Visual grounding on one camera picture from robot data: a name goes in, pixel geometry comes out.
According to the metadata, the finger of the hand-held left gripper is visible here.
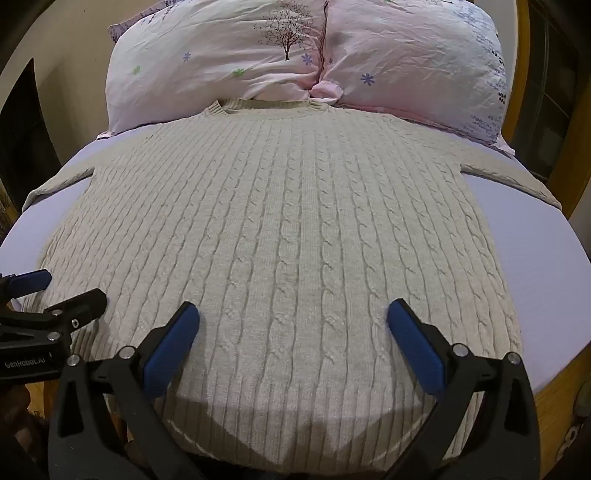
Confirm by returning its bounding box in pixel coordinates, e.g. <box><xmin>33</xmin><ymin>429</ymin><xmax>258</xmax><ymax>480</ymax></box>
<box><xmin>0</xmin><ymin>288</ymin><xmax>108</xmax><ymax>342</ymax></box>
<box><xmin>0</xmin><ymin>269</ymin><xmax>53</xmax><ymax>303</ymax></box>

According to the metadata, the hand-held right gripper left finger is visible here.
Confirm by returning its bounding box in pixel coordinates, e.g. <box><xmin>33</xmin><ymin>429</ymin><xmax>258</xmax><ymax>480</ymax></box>
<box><xmin>48</xmin><ymin>301</ymin><xmax>206</xmax><ymax>480</ymax></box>

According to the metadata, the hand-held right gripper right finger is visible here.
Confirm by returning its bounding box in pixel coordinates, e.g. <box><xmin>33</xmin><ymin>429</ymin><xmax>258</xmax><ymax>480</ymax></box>
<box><xmin>386</xmin><ymin>298</ymin><xmax>542</xmax><ymax>480</ymax></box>

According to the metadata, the beige cable-knit sweater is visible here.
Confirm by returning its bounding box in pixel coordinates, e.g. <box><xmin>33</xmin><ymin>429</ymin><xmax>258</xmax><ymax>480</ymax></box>
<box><xmin>21</xmin><ymin>98</ymin><xmax>561</xmax><ymax>476</ymax></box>

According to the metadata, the pink floral pillow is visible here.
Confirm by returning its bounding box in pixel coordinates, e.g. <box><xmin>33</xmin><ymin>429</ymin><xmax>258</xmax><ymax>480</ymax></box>
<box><xmin>312</xmin><ymin>0</ymin><xmax>515</xmax><ymax>157</ymax></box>
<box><xmin>105</xmin><ymin>0</ymin><xmax>329</xmax><ymax>136</ymax></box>

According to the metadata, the wooden bed frame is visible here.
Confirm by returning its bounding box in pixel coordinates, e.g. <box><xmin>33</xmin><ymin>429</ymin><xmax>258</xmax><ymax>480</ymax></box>
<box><xmin>501</xmin><ymin>0</ymin><xmax>591</xmax><ymax>480</ymax></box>

